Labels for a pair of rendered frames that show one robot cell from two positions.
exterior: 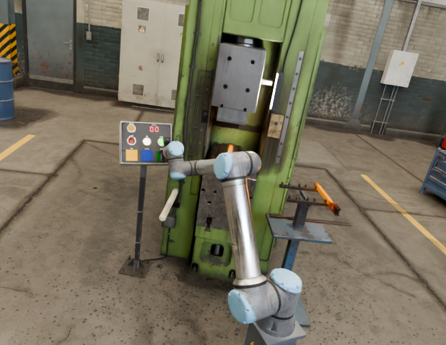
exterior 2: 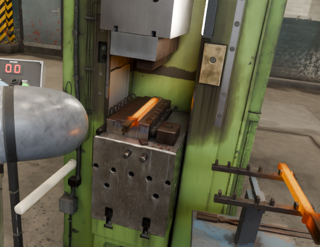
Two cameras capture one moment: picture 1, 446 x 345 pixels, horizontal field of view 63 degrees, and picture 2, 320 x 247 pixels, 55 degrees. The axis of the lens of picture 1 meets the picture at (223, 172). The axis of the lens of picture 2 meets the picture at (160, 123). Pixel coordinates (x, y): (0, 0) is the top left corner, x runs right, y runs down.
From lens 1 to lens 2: 132 cm
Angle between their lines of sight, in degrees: 11
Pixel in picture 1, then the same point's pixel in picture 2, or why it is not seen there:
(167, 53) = not seen: hidden behind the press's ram
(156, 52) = not seen: hidden behind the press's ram
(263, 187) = (197, 163)
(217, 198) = (117, 180)
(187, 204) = (90, 182)
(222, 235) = (130, 236)
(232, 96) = (132, 10)
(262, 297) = not seen: outside the picture
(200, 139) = (99, 87)
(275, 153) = (214, 111)
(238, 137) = (169, 87)
